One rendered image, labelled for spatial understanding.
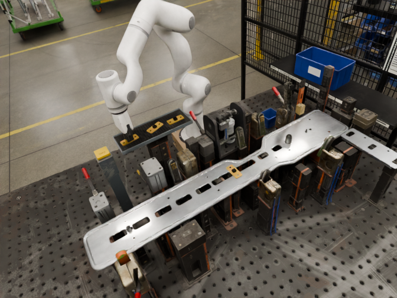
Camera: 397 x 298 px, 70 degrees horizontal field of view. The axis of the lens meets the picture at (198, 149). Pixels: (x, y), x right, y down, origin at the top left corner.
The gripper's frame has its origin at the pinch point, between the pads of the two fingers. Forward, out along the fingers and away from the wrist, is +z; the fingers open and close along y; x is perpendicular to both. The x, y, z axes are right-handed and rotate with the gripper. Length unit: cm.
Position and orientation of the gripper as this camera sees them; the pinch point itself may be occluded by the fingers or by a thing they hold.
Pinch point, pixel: (128, 136)
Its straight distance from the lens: 134.4
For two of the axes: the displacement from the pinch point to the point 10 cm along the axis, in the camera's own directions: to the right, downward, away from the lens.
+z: 1.0, 7.2, 6.8
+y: 6.1, 4.9, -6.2
